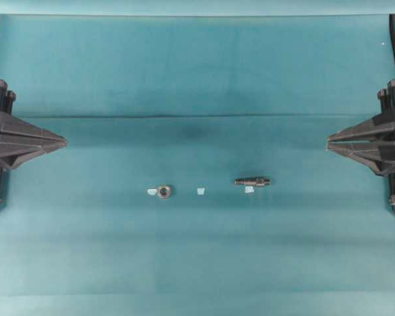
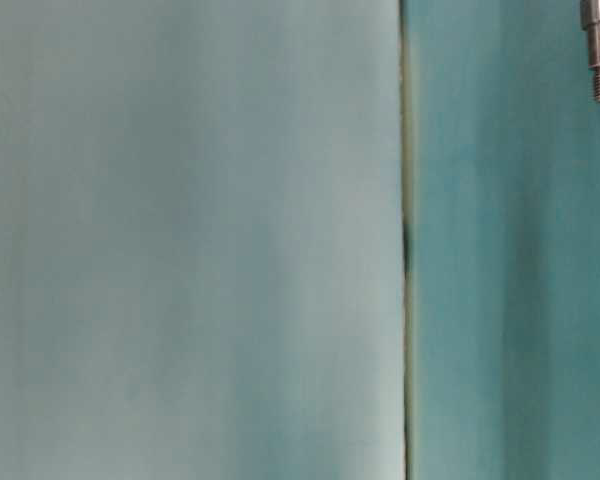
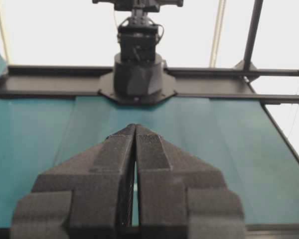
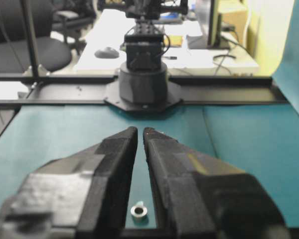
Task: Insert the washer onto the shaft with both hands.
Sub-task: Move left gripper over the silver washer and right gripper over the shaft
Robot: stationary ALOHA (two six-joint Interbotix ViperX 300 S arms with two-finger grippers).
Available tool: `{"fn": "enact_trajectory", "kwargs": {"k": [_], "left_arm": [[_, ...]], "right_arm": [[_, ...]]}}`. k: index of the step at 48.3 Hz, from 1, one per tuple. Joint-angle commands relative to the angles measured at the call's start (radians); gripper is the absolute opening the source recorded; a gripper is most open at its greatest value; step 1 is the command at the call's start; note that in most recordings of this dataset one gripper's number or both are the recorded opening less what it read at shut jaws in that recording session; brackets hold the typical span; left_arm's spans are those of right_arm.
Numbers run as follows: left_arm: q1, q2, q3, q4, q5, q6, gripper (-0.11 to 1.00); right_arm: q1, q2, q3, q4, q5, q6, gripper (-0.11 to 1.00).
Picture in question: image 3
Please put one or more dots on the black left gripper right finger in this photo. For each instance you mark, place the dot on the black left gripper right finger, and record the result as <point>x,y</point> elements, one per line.
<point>181,196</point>

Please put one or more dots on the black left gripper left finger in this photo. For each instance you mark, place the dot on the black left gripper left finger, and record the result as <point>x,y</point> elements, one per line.
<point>86,197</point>

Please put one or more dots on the black aluminium frame rail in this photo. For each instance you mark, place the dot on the black aluminium frame rail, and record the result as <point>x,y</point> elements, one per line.
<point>70,82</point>

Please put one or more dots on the black vertical frame post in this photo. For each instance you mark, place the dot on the black vertical frame post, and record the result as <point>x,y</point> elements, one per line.
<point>254,23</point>

